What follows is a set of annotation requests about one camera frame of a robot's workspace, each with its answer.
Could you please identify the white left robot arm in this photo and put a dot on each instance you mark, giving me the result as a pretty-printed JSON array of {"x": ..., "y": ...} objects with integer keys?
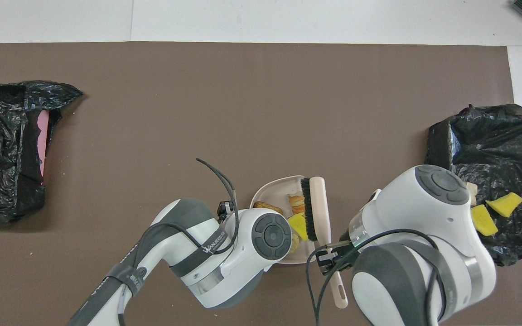
[{"x": 197, "y": 253}]

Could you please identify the beige plastic dustpan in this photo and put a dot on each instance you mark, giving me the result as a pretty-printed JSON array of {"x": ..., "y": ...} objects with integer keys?
[{"x": 274, "y": 190}]

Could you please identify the croissant bread piece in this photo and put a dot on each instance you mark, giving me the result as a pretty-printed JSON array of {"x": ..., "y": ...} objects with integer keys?
[{"x": 472, "y": 188}]

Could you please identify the sliced striped bread piece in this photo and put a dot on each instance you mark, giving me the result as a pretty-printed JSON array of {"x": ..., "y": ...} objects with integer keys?
[{"x": 296, "y": 203}]

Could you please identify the pink plastic bin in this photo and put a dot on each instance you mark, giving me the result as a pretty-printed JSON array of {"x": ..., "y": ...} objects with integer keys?
[{"x": 42, "y": 140}]

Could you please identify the bin lined with black bag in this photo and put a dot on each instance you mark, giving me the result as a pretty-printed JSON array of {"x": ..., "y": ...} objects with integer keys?
[{"x": 501, "y": 145}]

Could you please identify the brown table mat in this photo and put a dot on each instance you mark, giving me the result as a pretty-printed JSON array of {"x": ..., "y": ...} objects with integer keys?
[{"x": 152, "y": 113}]

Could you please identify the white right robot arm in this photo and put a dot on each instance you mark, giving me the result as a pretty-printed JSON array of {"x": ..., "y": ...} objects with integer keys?
[{"x": 424, "y": 217}]

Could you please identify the brown bread roll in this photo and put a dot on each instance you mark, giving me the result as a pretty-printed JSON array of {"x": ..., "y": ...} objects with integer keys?
[{"x": 268, "y": 207}]

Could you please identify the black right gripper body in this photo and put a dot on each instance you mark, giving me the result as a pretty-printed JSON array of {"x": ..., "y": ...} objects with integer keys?
[{"x": 348, "y": 251}]

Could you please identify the beige hand brush black bristles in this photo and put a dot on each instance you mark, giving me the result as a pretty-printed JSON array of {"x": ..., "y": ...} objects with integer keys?
[{"x": 320, "y": 203}]

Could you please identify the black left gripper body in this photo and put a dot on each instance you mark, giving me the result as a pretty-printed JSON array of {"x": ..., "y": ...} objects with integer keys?
[{"x": 225, "y": 209}]

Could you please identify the pale bread chunk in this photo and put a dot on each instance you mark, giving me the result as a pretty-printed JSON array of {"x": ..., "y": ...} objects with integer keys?
[{"x": 294, "y": 243}]

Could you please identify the yellow sponge piece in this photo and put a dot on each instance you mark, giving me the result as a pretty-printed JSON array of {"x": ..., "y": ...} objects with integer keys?
[
  {"x": 505, "y": 204},
  {"x": 484, "y": 221},
  {"x": 298, "y": 225}
]

